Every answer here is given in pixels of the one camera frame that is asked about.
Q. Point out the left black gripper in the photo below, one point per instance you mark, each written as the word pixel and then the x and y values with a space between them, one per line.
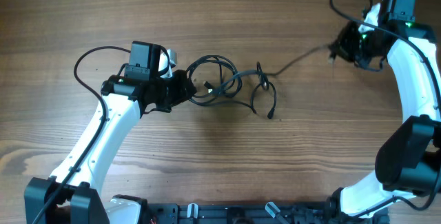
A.
pixel 179 76

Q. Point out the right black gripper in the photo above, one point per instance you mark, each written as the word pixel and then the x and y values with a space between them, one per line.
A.
pixel 342 44

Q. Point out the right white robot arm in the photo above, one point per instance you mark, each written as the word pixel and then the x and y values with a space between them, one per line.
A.
pixel 404 168

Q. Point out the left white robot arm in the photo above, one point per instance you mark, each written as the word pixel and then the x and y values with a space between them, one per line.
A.
pixel 72 193

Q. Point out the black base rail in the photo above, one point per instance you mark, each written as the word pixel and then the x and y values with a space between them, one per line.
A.
pixel 308 213

